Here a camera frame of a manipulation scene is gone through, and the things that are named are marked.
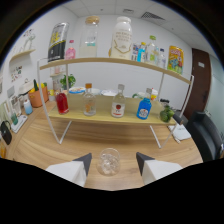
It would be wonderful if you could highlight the blue liquid bottle silver cap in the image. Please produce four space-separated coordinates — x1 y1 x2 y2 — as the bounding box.
136 87 153 121

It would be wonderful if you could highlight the clear bottle orange cap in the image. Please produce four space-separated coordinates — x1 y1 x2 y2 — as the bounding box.
82 82 97 117

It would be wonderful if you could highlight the large clear bottle wooden lid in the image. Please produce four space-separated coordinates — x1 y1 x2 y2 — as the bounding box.
79 15 101 59

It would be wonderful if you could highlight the white milk bottle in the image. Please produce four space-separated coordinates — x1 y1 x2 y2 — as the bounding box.
110 16 134 61

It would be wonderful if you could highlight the green cup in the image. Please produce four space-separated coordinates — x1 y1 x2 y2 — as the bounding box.
10 113 18 126

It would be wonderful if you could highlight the clear glass with ice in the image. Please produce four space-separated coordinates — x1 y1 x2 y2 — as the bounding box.
96 147 122 177

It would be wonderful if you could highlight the white notebook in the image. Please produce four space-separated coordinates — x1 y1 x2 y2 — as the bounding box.
168 123 192 142

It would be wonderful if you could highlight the green round bottle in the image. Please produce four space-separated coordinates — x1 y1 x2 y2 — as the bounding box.
159 105 175 123

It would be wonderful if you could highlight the black chair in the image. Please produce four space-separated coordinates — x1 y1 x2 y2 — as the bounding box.
173 110 224 163

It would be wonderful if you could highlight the white wooden two-tier rack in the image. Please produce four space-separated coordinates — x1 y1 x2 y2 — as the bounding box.
35 56 195 150

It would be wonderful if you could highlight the red liquid glass bottle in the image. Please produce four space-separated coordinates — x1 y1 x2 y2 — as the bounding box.
54 87 70 115

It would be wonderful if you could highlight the white tray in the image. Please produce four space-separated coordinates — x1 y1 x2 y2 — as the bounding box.
10 114 29 134

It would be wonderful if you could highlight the clear bottle red label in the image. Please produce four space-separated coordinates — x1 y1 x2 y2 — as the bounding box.
110 83 127 119

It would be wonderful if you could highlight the black kettle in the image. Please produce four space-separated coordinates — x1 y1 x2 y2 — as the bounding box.
0 120 13 146

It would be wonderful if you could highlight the orange basket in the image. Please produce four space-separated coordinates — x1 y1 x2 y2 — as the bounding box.
27 84 50 108

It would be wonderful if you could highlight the brown door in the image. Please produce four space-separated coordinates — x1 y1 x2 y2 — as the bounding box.
183 48 212 120

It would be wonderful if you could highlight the clear bottle blue cap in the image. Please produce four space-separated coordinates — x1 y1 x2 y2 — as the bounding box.
157 48 167 69

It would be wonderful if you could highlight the yellow green can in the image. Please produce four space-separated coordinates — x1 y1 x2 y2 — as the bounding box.
167 45 185 75

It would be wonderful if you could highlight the clear bottle green cap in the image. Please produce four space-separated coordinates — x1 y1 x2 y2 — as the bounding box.
145 35 158 65

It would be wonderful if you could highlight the pink bottle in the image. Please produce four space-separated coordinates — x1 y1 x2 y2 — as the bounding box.
64 39 77 61

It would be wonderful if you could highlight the small white box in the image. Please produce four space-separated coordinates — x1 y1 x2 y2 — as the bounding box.
131 42 140 62

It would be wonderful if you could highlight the large black silver can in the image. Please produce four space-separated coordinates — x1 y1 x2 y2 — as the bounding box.
47 21 70 63

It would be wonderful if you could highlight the ceiling air vent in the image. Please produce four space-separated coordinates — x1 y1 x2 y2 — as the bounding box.
140 11 165 21

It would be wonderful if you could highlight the wooden wall shelf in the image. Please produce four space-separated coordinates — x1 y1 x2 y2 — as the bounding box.
9 48 36 63

